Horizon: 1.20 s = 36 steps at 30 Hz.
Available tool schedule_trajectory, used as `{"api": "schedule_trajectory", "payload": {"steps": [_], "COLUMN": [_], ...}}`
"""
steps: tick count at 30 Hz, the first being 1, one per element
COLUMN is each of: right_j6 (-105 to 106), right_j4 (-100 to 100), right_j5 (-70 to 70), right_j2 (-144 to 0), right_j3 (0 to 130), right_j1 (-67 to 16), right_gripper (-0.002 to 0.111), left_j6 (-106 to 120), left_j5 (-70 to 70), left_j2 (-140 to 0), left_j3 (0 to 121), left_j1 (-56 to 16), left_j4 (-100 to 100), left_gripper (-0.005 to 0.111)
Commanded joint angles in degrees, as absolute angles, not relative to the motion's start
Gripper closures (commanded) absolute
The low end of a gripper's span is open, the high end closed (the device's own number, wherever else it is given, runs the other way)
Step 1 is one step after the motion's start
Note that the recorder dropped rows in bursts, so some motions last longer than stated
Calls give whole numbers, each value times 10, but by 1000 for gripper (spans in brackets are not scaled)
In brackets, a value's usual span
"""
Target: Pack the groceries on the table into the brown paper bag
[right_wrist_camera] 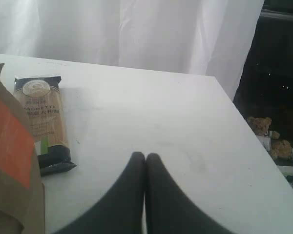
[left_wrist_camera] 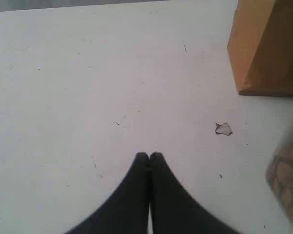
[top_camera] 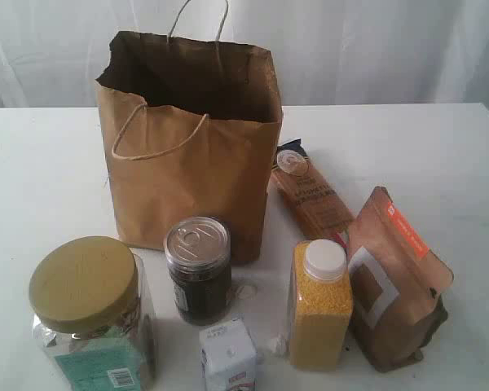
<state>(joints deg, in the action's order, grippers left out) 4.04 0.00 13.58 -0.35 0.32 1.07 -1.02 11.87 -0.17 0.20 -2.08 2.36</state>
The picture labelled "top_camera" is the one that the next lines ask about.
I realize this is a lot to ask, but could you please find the brown paper shopping bag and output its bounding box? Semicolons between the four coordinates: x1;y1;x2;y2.
95;31;283;264

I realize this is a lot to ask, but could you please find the yellow millet bottle white cap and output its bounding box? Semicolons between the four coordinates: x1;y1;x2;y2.
288;239;353;371

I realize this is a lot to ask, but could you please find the clear jar with gold lid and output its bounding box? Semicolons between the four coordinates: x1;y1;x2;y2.
29;236;157;390

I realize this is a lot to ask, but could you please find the spaghetti packet orange and blue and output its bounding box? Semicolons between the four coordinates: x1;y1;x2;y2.
271;139;354;248

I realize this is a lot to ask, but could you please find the dark jar with pull-tab lid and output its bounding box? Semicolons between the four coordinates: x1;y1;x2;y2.
164;216;231;325

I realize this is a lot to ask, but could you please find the white crumpled lump near jar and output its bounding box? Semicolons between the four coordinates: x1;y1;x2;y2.
234;283;257;300

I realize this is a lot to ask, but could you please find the brown kraft stand-up pouch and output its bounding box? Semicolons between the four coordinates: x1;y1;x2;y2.
347;187;454;372

